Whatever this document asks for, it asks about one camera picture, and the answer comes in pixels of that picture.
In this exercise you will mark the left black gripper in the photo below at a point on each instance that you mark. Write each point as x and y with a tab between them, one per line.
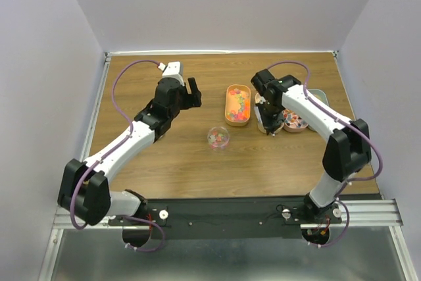
193	100

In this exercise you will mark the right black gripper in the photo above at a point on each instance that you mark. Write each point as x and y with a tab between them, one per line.
270	124

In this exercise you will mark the orange tray star candies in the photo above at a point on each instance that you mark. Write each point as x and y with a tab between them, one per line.
237	110

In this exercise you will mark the clear glass jar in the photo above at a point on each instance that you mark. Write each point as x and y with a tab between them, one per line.
218	137

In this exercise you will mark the silver metal scoop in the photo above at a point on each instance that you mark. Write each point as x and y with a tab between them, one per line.
259	118

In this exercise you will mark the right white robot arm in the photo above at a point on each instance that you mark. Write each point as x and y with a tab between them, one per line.
347	149

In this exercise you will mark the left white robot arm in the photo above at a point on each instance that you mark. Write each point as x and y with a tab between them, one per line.
84	190

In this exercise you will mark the blue tray popsicle candies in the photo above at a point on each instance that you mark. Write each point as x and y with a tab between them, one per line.
319	94

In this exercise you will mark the pink tray round lollipops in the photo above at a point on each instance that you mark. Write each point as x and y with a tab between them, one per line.
293	123

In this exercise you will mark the beige tray swirl lollipops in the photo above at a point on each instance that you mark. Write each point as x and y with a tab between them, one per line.
266	120

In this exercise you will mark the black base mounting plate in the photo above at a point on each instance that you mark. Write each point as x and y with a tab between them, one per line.
287	217

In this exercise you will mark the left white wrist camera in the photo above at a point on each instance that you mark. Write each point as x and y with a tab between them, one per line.
172	70

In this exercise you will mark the aluminium frame rail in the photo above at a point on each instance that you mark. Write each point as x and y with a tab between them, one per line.
362	214

